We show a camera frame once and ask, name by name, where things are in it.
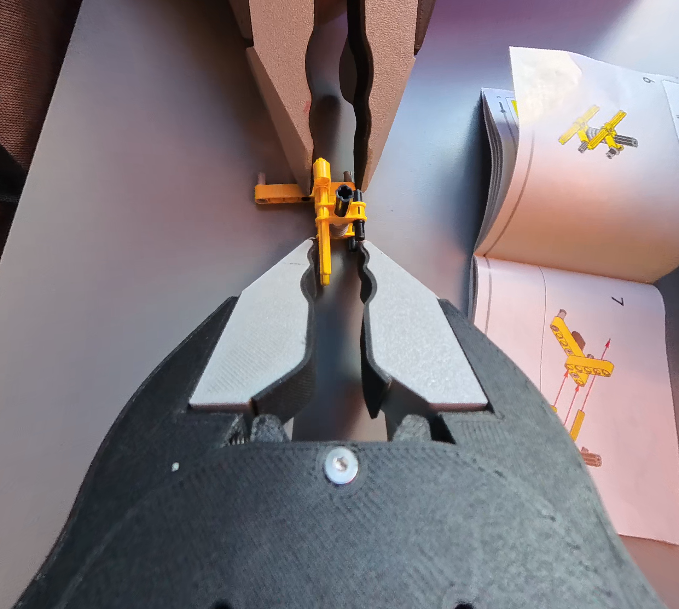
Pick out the yellow lego beam with pins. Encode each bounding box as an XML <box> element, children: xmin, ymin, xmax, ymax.
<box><xmin>255</xmin><ymin>171</ymin><xmax>353</xmax><ymax>205</ymax></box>

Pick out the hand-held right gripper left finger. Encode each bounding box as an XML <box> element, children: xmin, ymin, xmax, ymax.
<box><xmin>188</xmin><ymin>239</ymin><xmax>318</xmax><ymax>421</ymax></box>

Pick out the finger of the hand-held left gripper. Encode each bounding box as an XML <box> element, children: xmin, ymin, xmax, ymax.
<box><xmin>339</xmin><ymin>0</ymin><xmax>426</xmax><ymax>188</ymax></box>
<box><xmin>241</xmin><ymin>0</ymin><xmax>318</xmax><ymax>194</ymax></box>

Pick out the open lego instruction booklet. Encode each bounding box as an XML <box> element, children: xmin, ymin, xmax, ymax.
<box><xmin>469</xmin><ymin>46</ymin><xmax>679</xmax><ymax>546</ymax></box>

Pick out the yellow lego axle assembly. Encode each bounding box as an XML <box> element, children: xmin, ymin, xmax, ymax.
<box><xmin>312</xmin><ymin>158</ymin><xmax>368</xmax><ymax>286</ymax></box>

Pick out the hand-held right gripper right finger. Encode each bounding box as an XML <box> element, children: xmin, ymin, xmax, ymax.
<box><xmin>360</xmin><ymin>241</ymin><xmax>490</xmax><ymax>420</ymax></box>

